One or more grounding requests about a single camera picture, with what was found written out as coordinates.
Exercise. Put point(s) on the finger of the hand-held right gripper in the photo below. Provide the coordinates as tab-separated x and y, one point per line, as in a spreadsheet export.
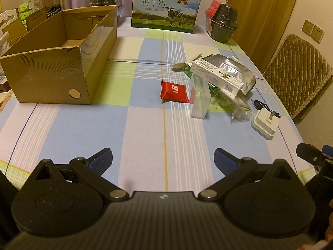
328	151
308	152

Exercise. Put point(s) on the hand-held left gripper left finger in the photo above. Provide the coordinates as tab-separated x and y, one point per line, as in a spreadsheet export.
102	160

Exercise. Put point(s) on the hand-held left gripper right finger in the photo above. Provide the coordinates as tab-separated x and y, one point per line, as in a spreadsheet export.
222	159

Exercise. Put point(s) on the clear plastic bag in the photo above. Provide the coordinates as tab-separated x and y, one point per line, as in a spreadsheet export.
239	112

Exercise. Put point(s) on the white charger dock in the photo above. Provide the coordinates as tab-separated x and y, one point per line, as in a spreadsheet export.
262	125

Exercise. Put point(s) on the clear plastic box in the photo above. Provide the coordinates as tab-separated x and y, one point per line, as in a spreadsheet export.
200	106

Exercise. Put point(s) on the red snack packet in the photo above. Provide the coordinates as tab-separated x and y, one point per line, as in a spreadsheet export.
174	91

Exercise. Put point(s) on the silver foil bag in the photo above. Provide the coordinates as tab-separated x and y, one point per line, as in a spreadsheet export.
234	67

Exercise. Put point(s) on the white plastic spoon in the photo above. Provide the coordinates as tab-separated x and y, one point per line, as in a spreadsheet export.
178	67

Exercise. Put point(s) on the desktop with checked tablecloth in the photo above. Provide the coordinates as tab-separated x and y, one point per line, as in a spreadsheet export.
145	125

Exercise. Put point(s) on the chair with quilted cover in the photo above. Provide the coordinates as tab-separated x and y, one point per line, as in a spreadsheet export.
299	70

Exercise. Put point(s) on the dark red octagonal box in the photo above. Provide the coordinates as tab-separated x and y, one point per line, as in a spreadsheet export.
4	87

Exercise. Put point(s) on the wooden door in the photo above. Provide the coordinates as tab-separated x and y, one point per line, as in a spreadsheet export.
260	10

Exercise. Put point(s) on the red printed box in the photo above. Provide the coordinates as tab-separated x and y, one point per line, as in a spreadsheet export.
213	7

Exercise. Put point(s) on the plain brown cardboard box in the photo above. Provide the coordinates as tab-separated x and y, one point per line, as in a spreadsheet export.
17	31

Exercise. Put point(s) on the printed brown cardboard box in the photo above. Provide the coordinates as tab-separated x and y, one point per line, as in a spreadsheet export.
36	18

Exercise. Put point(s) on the black bag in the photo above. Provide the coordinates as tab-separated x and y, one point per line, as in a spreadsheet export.
53	10

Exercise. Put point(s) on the green tissue pack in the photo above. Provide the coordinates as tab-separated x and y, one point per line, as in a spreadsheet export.
25	15
27	6

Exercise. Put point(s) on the milk carton gift box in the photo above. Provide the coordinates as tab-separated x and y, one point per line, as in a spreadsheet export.
161	5

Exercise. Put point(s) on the white carved chair back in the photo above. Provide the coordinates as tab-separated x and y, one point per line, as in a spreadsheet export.
7	18

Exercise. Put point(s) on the wall outlet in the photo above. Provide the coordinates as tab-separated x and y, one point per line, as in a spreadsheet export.
307	27
318	34

